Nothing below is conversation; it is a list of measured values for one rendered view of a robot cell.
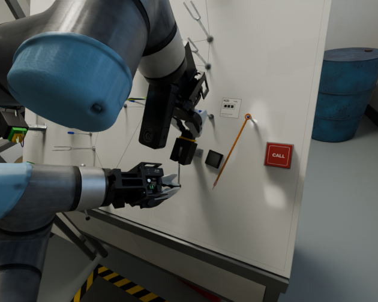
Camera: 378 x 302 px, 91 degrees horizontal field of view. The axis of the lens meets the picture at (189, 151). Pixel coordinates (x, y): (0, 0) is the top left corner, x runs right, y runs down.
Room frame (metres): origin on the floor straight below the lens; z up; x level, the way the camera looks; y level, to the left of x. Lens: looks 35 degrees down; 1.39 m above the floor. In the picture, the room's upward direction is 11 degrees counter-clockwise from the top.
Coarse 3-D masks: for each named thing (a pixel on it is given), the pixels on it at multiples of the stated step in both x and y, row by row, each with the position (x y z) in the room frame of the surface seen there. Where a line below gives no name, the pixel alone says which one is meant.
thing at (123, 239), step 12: (72, 216) 0.73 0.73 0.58; (84, 216) 0.65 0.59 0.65; (84, 228) 0.72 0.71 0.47; (96, 228) 0.64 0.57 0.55; (108, 228) 0.57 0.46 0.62; (120, 228) 0.52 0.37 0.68; (108, 240) 0.62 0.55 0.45; (120, 240) 0.55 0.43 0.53; (132, 240) 0.50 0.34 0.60; (132, 252) 0.54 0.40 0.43
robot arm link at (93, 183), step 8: (80, 168) 0.26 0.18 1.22; (88, 168) 0.26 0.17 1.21; (96, 168) 0.27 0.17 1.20; (88, 176) 0.24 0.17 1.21; (96, 176) 0.25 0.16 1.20; (104, 176) 0.26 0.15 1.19; (88, 184) 0.23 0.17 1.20; (96, 184) 0.24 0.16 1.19; (104, 184) 0.24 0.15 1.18; (80, 192) 0.27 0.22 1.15; (88, 192) 0.22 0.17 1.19; (96, 192) 0.23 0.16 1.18; (104, 192) 0.23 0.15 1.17; (80, 200) 0.21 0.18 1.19; (88, 200) 0.22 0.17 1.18; (96, 200) 0.22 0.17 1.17; (104, 200) 0.23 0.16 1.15; (80, 208) 0.21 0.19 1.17; (88, 208) 0.22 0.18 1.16; (96, 208) 0.23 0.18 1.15
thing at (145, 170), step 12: (108, 168) 0.29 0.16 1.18; (132, 168) 0.31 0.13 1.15; (144, 168) 0.30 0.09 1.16; (156, 168) 0.31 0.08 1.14; (120, 180) 0.25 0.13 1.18; (132, 180) 0.27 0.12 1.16; (144, 180) 0.27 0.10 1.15; (156, 180) 0.30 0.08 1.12; (108, 192) 0.24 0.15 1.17; (120, 192) 0.26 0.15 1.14; (132, 192) 0.28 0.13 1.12; (144, 192) 0.26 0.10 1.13; (156, 192) 0.27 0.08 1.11; (108, 204) 0.24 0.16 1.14; (132, 204) 0.27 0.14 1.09
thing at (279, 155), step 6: (270, 144) 0.32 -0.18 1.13; (276, 144) 0.32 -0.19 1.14; (282, 144) 0.31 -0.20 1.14; (270, 150) 0.31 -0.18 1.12; (276, 150) 0.31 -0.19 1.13; (282, 150) 0.30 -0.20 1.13; (288, 150) 0.30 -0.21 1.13; (270, 156) 0.31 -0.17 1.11; (276, 156) 0.30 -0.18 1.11; (282, 156) 0.30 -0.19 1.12; (288, 156) 0.29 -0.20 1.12; (270, 162) 0.30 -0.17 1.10; (276, 162) 0.29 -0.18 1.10; (282, 162) 0.29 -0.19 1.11; (288, 162) 0.28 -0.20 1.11
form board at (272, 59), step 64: (192, 0) 0.66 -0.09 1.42; (256, 0) 0.56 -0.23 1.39; (320, 0) 0.47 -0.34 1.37; (256, 64) 0.47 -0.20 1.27; (320, 64) 0.40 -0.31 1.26; (64, 128) 0.74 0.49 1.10; (128, 128) 0.58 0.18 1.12; (256, 128) 0.38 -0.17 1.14; (192, 192) 0.36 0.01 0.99; (256, 192) 0.30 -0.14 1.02; (256, 256) 0.21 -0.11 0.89
